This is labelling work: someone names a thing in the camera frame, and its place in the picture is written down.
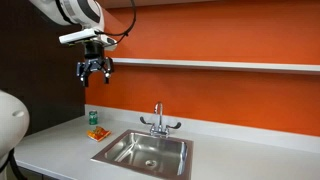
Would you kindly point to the green soda can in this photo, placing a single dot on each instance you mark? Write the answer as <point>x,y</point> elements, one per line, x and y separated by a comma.
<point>93,117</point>

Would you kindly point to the white wall shelf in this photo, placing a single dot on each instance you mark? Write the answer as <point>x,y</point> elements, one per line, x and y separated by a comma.
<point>220,65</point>

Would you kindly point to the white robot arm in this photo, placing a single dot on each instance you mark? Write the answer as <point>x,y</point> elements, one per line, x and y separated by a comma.
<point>14,116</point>

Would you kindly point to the chrome faucet with handles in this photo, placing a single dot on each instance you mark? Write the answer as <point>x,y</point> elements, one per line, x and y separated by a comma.
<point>159,129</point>

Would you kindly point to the orange snack packet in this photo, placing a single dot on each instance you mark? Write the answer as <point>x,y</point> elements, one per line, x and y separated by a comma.
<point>98,134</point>

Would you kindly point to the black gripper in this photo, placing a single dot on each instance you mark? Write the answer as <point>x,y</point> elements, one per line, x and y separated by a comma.
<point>94,60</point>

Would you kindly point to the dark brown cabinet panel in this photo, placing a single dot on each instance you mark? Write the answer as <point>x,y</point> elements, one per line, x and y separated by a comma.
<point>36,68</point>

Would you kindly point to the stainless steel sink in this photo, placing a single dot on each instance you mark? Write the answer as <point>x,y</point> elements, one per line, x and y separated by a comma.
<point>162,157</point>

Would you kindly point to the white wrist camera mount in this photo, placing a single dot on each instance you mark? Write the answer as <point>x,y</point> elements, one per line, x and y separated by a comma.
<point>87,35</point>

